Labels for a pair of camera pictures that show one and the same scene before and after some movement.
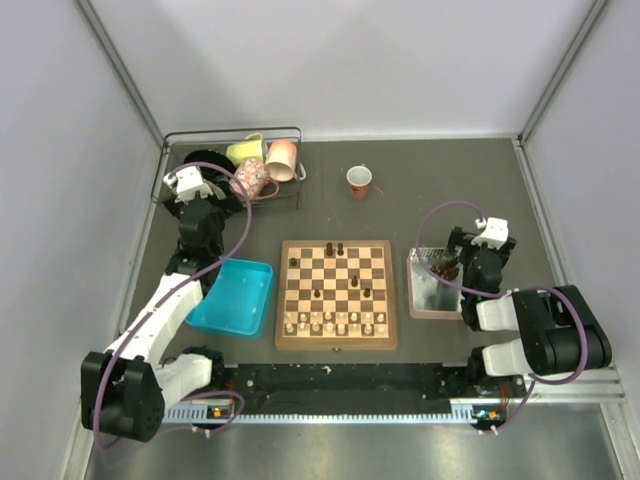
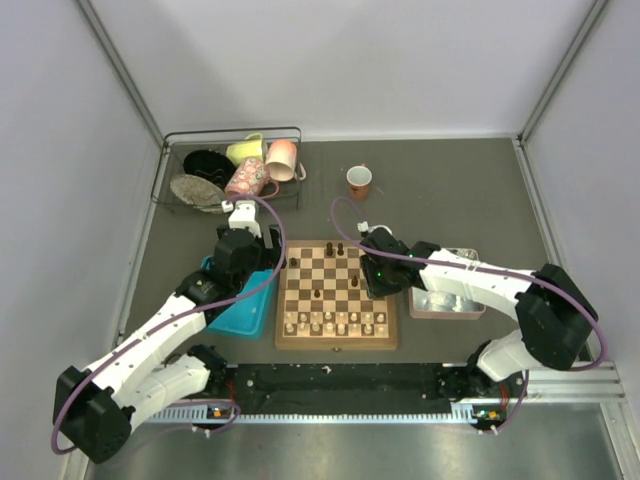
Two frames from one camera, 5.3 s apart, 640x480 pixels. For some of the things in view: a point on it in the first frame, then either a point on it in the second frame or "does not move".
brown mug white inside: (359, 178) does not move
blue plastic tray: (235, 300) does not move
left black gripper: (227, 207) → (271, 258)
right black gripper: (461, 238) → (374, 289)
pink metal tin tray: (432, 297) does not move
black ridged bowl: (211, 157) does not move
